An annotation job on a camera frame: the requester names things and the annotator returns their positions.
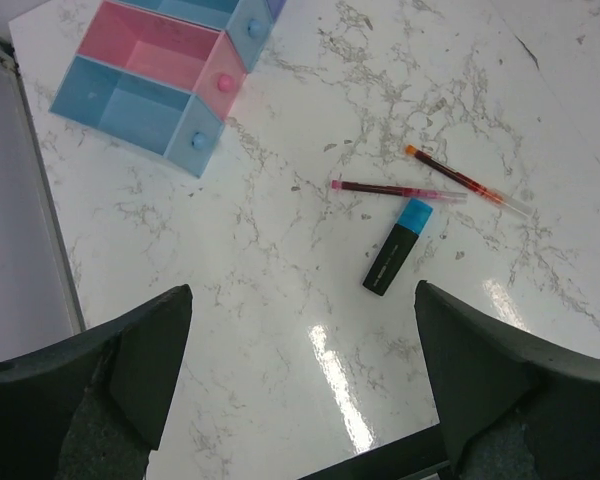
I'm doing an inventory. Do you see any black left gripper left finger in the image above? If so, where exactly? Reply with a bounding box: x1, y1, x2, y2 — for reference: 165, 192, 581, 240
0, 285, 193, 479

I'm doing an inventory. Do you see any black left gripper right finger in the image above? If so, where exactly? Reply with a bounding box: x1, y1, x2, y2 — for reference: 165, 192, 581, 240
414, 281, 600, 479

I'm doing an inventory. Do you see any blue capped black highlighter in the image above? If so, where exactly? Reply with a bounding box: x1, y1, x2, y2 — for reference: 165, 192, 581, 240
362, 198, 433, 296

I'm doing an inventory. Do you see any orange capped refill pen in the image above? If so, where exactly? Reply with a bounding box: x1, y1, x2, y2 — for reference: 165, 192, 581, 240
405, 145, 533, 217

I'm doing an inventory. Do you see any pink drawer bin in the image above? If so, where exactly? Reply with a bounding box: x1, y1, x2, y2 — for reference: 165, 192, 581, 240
77, 1, 247, 120

